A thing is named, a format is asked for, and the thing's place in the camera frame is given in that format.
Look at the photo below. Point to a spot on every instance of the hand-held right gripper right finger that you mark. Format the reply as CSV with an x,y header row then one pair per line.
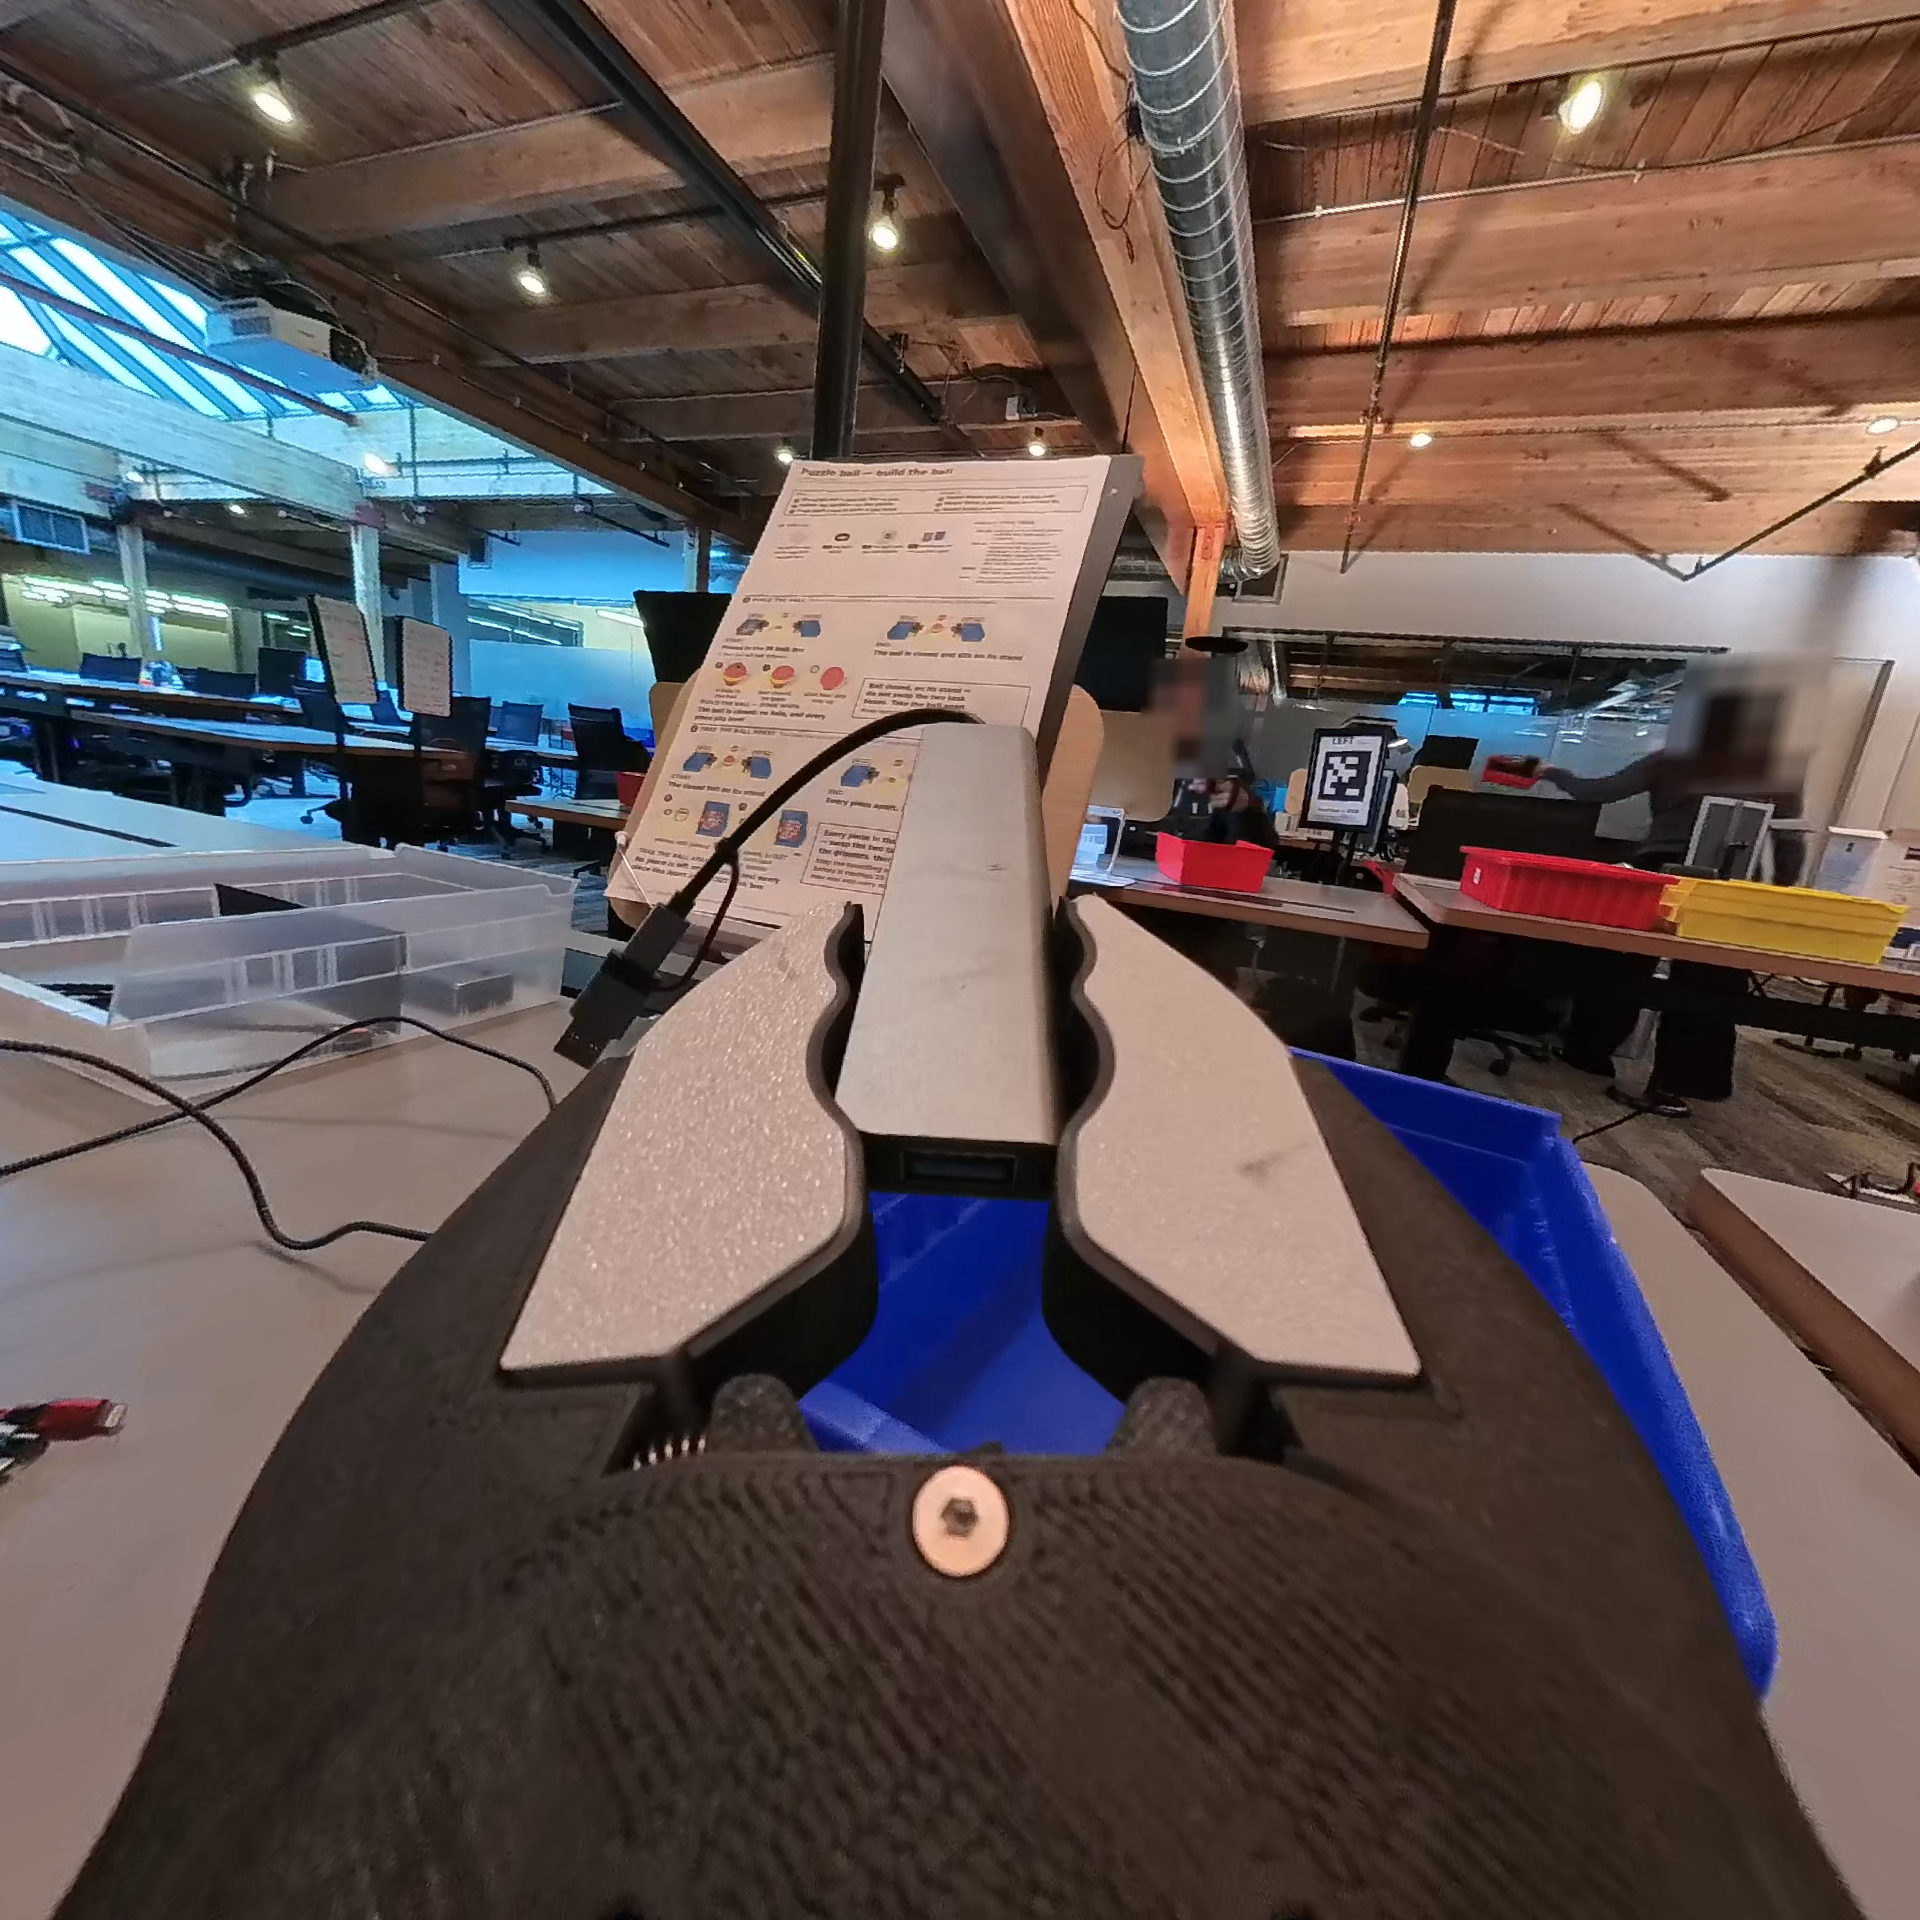
x,y
1214,1170

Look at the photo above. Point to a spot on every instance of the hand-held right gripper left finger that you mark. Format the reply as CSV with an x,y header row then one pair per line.
x,y
676,1170

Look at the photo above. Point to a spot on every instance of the grey usb hub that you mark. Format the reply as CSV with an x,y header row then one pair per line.
x,y
953,960

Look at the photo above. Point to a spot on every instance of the light grey desk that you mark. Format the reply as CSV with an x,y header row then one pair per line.
x,y
150,1319

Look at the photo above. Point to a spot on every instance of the background wooden desk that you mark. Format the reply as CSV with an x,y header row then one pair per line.
x,y
1724,960

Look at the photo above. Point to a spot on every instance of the blue plastic bin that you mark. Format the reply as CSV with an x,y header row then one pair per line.
x,y
1516,1200

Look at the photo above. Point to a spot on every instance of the small red plastic bin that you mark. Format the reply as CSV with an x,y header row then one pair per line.
x,y
1212,861

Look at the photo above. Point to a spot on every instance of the clear plastic organizer box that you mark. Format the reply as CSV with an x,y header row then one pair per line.
x,y
345,944

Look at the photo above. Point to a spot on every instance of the screen with printed tag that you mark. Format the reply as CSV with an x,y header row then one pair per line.
x,y
1348,777

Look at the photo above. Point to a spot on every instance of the black office chair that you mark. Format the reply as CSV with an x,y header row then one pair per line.
x,y
605,751

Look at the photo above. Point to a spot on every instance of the long red plastic bin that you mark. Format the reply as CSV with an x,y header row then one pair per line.
x,y
1560,884

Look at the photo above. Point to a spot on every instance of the background instruction stand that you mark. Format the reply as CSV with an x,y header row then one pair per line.
x,y
345,648
425,666

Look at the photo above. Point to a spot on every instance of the grey document stand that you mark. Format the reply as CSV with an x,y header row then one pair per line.
x,y
1106,586

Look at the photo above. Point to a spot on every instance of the printed instruction sheet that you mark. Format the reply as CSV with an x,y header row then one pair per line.
x,y
885,600

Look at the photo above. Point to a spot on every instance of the brown side table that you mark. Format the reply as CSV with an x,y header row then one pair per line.
x,y
1823,1276

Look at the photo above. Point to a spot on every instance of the yellow plastic bin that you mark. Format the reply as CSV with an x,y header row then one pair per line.
x,y
1786,917

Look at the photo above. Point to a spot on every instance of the ceiling spotlight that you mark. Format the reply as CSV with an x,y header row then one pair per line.
x,y
1577,101
271,92
885,223
530,273

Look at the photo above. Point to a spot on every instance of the white ceiling projector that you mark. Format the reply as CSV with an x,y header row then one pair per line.
x,y
294,339

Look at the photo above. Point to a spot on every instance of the black ceiling pillar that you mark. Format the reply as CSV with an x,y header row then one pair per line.
x,y
850,225

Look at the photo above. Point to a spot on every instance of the silver ventilation duct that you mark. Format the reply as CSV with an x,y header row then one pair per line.
x,y
1201,253

